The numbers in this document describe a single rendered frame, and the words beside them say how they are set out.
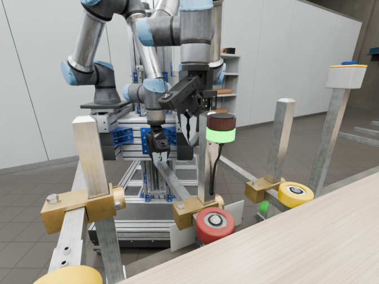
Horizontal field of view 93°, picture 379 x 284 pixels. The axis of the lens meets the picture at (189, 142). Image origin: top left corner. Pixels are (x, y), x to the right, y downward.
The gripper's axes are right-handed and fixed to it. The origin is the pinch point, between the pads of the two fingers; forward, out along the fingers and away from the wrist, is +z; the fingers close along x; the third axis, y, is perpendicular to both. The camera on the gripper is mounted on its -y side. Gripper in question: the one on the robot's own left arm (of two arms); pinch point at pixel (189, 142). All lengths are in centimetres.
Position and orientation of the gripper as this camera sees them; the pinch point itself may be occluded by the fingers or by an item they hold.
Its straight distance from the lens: 50.7
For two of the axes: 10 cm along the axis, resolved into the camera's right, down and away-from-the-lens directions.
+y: 7.1, -2.4, 6.6
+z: 0.0, 9.4, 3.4
